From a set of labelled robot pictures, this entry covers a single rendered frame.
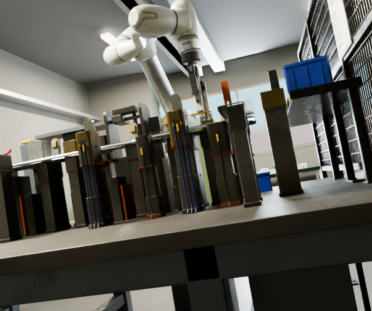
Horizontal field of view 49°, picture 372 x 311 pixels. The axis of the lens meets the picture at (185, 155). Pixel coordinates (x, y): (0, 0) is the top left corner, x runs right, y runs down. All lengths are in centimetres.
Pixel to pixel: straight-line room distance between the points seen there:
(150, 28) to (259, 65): 668
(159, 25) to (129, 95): 645
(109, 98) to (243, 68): 265
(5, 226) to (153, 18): 94
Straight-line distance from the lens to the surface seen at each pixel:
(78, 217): 171
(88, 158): 150
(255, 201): 119
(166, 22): 160
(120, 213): 163
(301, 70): 157
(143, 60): 223
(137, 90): 797
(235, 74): 818
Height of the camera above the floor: 79
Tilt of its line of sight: 4 degrees up
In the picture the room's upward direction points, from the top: 10 degrees counter-clockwise
